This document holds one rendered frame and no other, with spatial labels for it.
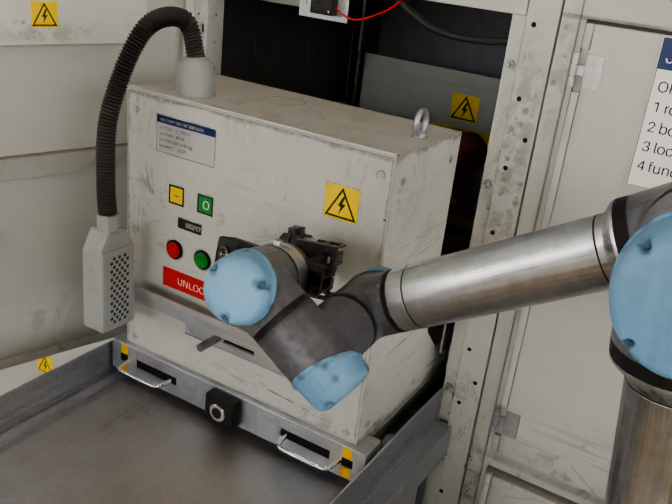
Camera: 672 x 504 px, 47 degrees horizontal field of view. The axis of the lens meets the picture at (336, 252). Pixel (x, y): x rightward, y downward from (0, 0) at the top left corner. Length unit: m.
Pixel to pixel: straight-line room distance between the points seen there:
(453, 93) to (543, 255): 1.19
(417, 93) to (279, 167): 0.89
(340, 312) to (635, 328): 0.35
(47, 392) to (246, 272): 0.72
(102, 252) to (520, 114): 0.69
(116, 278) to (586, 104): 0.78
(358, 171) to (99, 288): 0.48
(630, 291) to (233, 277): 0.38
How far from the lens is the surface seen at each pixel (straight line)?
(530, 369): 1.33
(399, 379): 1.31
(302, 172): 1.12
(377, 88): 2.03
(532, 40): 1.22
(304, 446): 1.29
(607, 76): 1.18
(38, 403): 1.43
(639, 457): 0.70
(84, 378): 1.49
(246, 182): 1.18
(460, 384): 1.42
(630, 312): 0.61
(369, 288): 0.89
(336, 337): 0.81
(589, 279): 0.79
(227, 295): 0.79
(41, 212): 1.51
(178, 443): 1.35
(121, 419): 1.41
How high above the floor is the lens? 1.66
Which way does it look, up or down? 23 degrees down
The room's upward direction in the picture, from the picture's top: 7 degrees clockwise
